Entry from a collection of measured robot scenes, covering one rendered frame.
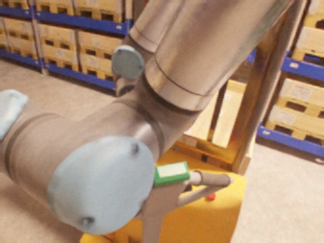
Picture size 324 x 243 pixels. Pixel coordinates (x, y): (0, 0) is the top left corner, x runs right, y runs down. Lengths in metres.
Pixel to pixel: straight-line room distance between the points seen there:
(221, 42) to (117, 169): 0.14
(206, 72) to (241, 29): 0.05
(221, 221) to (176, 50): 0.96
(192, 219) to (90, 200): 0.96
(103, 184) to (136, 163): 0.04
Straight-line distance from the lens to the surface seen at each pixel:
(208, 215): 1.10
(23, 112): 0.27
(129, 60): 0.57
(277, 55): 0.99
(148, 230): 0.79
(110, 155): 0.17
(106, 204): 0.19
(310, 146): 3.17
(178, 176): 0.48
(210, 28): 0.20
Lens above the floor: 1.77
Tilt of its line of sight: 34 degrees down
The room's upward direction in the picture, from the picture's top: 6 degrees clockwise
